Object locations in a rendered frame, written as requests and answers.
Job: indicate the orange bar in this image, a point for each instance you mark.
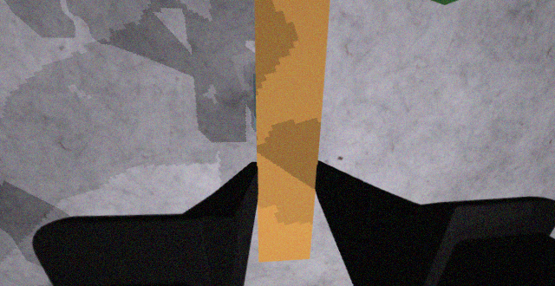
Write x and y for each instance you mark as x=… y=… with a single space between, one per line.
x=290 y=58

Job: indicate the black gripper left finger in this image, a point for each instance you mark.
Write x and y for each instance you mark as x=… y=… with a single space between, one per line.
x=207 y=245

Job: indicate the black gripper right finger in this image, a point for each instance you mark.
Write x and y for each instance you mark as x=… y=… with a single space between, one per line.
x=386 y=240

